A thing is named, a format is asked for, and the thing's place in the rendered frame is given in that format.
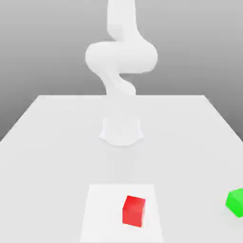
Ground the small red cube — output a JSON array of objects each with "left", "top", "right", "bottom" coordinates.
[{"left": 122, "top": 195, "right": 146, "bottom": 228}]

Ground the small green cube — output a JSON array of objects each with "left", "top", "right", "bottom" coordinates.
[{"left": 225, "top": 187, "right": 243, "bottom": 218}]

